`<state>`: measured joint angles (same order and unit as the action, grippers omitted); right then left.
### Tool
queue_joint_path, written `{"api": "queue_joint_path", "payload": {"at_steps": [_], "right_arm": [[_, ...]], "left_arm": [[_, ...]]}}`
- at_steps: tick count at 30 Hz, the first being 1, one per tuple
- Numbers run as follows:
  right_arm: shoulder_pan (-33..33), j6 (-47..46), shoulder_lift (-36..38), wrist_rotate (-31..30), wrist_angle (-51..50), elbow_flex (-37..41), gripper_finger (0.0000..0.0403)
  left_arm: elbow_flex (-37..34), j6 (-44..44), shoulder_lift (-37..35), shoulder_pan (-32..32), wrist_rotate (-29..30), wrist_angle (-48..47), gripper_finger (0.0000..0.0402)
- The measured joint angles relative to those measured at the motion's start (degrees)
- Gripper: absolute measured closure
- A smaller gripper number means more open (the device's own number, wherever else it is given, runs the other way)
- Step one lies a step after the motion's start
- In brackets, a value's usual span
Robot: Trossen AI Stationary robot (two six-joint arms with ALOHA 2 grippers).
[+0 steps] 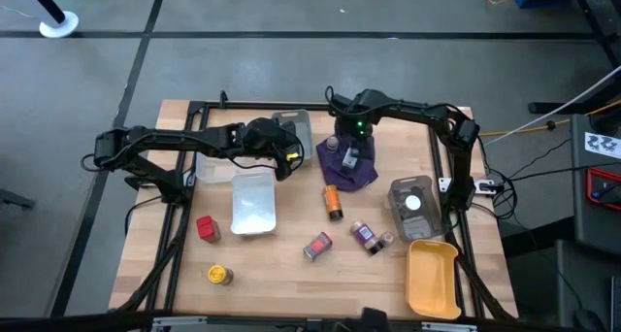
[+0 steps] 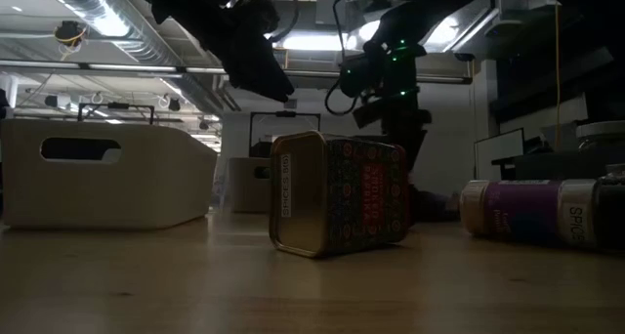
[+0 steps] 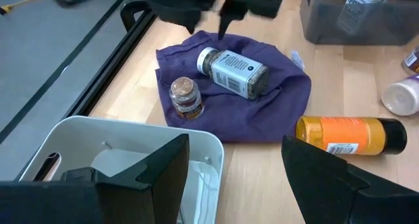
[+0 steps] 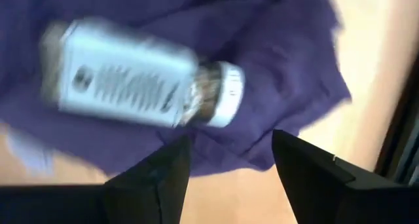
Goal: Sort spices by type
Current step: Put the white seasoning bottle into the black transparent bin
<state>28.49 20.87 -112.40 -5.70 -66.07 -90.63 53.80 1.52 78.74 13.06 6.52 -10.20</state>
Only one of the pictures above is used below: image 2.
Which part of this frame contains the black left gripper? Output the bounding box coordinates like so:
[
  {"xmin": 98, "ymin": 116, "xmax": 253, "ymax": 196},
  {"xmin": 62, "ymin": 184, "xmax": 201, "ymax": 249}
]
[{"xmin": 204, "ymin": 0, "xmax": 296, "ymax": 104}]

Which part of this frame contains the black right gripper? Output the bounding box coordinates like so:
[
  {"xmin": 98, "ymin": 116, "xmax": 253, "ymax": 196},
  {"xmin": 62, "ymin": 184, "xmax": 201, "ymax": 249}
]
[{"xmin": 351, "ymin": 92, "xmax": 434, "ymax": 175}]

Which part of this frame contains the purple cloth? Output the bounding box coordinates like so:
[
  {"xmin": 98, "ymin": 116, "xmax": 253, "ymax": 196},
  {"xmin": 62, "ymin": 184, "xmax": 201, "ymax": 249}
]
[{"xmin": 408, "ymin": 187, "xmax": 463, "ymax": 224}]

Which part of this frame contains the bright ceiling light panel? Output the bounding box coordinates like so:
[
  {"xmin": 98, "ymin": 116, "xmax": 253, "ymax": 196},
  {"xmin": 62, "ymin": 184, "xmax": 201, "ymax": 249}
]
[{"xmin": 280, "ymin": 30, "xmax": 346, "ymax": 52}]

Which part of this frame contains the smoked paprika tin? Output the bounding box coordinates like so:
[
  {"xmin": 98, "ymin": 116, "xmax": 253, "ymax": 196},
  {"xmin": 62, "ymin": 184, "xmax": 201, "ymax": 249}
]
[{"xmin": 268, "ymin": 130, "xmax": 410, "ymax": 259}]

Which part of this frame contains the grey ceiling junction box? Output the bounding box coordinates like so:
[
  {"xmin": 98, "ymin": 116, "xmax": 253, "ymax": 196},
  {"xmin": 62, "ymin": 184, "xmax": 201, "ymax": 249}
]
[{"xmin": 314, "ymin": 0, "xmax": 344, "ymax": 26}]

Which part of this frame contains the light grey plastic bin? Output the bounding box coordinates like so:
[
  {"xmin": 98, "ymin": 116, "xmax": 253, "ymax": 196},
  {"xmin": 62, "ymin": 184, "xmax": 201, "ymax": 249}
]
[{"xmin": 228, "ymin": 156, "xmax": 273, "ymax": 214}]

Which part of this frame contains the clear plastic bin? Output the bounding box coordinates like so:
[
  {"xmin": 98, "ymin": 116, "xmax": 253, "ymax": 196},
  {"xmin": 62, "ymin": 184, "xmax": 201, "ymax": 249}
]
[{"xmin": 210, "ymin": 147, "xmax": 230, "ymax": 211}]

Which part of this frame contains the purple label spice jar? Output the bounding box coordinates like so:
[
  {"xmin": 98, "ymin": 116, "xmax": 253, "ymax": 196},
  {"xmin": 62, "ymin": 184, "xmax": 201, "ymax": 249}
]
[{"xmin": 459, "ymin": 176, "xmax": 625, "ymax": 252}]

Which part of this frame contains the dark grey plastic bin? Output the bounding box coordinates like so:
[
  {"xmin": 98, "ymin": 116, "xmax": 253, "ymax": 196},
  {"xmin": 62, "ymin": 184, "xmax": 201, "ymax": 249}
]
[{"xmin": 490, "ymin": 150, "xmax": 625, "ymax": 182}]

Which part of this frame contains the white plastic bin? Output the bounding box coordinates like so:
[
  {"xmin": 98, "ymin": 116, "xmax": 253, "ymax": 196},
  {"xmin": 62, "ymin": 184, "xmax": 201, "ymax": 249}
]
[{"xmin": 0, "ymin": 117, "xmax": 220, "ymax": 230}]

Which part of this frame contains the black background robot frame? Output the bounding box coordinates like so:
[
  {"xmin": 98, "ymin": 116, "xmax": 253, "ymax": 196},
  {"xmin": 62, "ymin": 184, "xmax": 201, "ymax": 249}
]
[
  {"xmin": 76, "ymin": 102, "xmax": 156, "ymax": 126},
  {"xmin": 248, "ymin": 110, "xmax": 322, "ymax": 159}
]

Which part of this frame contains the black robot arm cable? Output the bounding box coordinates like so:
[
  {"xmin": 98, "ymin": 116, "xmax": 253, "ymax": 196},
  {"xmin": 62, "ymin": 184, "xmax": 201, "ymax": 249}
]
[
  {"xmin": 323, "ymin": 0, "xmax": 373, "ymax": 117},
  {"xmin": 263, "ymin": 0, "xmax": 300, "ymax": 43}
]

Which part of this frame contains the ribbed silver ceiling duct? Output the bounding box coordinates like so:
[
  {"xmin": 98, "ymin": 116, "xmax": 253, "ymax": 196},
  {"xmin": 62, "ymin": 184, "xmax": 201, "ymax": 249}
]
[{"xmin": 38, "ymin": 0, "xmax": 243, "ymax": 115}]

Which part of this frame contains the rectangular metal ceiling duct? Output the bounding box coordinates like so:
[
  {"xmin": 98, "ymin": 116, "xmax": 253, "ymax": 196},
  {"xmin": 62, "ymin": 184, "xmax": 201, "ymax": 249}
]
[{"xmin": 419, "ymin": 0, "xmax": 561, "ymax": 57}]

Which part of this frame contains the horizontal overhead frame bar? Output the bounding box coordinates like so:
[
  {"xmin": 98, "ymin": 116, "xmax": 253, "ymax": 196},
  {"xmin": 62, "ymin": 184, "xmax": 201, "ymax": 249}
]
[{"xmin": 0, "ymin": 59, "xmax": 474, "ymax": 86}]

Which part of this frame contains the yellow black cable reel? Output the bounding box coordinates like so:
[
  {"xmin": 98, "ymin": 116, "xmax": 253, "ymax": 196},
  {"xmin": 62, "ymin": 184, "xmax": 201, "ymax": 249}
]
[{"xmin": 52, "ymin": 20, "xmax": 90, "ymax": 50}]

